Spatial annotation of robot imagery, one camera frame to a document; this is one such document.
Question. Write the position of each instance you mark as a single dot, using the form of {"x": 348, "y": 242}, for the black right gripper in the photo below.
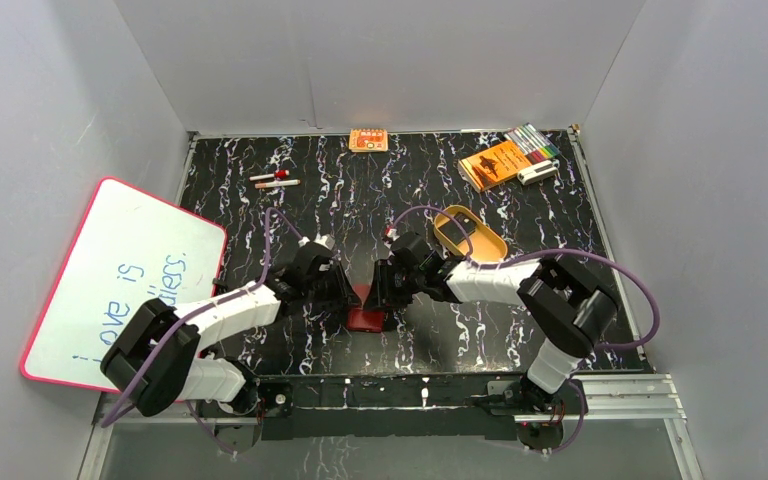
{"x": 381, "y": 294}

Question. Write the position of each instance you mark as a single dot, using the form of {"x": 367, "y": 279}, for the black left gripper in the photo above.
{"x": 340, "y": 290}

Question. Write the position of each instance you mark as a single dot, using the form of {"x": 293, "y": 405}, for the red leather card holder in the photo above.
{"x": 360, "y": 320}

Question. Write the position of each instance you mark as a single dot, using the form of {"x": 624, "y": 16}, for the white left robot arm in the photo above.
{"x": 164, "y": 353}

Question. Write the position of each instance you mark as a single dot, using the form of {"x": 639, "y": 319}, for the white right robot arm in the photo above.
{"x": 571, "y": 306}

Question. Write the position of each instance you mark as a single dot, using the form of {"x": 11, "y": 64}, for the black card in tray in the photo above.
{"x": 459, "y": 229}

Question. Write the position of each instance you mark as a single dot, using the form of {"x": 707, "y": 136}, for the yellow oval tray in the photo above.
{"x": 487, "y": 245}

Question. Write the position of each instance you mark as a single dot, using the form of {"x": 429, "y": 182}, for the orange white marker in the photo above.
{"x": 277, "y": 184}

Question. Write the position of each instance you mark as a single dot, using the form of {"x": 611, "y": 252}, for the red capped marker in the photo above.
{"x": 272, "y": 176}

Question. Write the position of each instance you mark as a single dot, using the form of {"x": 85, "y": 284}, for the small orange notepad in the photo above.
{"x": 368, "y": 140}

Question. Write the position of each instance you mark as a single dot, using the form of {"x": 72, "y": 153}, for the orange book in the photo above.
{"x": 493, "y": 166}

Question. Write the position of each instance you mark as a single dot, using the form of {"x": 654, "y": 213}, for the white whiteboard eraser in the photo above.
{"x": 537, "y": 172}

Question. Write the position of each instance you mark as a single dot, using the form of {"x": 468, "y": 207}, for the pack of coloured markers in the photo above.
{"x": 534, "y": 144}

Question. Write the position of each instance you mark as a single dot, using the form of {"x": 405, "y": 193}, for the pink framed whiteboard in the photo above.
{"x": 130, "y": 246}

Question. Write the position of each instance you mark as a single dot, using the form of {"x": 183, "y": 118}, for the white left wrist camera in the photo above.
{"x": 326, "y": 241}

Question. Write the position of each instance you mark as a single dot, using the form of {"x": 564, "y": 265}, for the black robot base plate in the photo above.
{"x": 495, "y": 406}

